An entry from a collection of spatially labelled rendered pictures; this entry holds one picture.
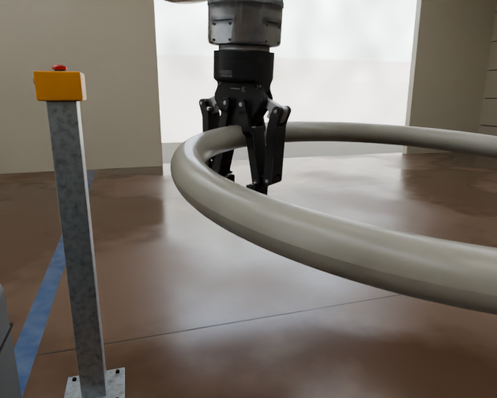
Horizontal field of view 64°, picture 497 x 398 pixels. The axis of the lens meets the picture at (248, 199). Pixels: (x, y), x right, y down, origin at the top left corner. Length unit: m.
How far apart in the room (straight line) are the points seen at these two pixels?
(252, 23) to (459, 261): 0.36
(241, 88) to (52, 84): 0.82
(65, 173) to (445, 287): 1.19
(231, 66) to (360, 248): 0.34
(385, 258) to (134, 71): 6.03
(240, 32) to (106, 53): 5.73
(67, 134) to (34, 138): 5.01
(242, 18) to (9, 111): 5.91
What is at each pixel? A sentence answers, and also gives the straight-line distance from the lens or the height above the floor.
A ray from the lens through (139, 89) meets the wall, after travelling 6.16.
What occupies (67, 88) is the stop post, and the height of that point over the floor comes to 1.03.
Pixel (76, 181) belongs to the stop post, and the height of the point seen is 0.77.
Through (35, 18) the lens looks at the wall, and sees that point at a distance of 6.31.
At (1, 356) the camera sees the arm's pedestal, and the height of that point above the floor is 0.73.
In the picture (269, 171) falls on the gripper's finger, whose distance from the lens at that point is 0.50.
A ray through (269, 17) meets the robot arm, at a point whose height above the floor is 1.10.
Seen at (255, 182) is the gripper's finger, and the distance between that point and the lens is 0.51.
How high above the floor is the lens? 1.01
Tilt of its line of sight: 14 degrees down
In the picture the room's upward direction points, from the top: straight up
